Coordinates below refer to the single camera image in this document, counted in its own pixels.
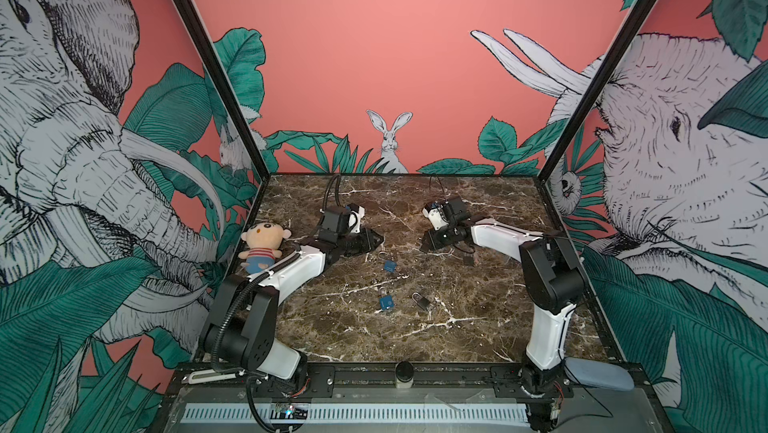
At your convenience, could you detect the black mounting rail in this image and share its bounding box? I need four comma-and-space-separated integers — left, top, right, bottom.
173, 362, 655, 401

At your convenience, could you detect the black knob on rail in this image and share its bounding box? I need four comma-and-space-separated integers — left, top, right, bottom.
394, 361, 415, 389

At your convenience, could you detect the blue padlock near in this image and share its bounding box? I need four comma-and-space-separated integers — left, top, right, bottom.
378, 288, 395, 312

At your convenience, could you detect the white clip tool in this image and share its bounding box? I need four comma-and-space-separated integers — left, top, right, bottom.
182, 368, 241, 385

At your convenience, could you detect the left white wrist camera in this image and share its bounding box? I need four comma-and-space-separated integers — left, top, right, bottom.
347, 203, 365, 234

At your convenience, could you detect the grey blue pad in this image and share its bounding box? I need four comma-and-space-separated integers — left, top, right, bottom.
563, 357, 635, 392

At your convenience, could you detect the blue padlock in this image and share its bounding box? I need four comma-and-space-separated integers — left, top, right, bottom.
383, 260, 397, 274
378, 288, 395, 312

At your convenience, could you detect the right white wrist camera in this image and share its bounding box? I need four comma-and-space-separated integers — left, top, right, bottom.
422, 201, 449, 230

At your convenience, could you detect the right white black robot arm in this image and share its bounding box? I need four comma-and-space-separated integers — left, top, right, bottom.
421, 196, 586, 398

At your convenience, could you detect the blue padlock far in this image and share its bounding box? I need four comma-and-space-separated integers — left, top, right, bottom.
383, 260, 397, 274

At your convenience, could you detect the plush doll striped shirt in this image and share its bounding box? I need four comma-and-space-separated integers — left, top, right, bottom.
238, 222, 292, 274

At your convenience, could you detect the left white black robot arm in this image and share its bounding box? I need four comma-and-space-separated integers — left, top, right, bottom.
200, 203, 383, 381

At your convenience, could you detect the white vented strip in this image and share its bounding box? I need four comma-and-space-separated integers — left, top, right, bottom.
180, 403, 529, 426

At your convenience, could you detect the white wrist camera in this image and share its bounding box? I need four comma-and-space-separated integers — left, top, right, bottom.
347, 203, 365, 234
422, 201, 449, 230

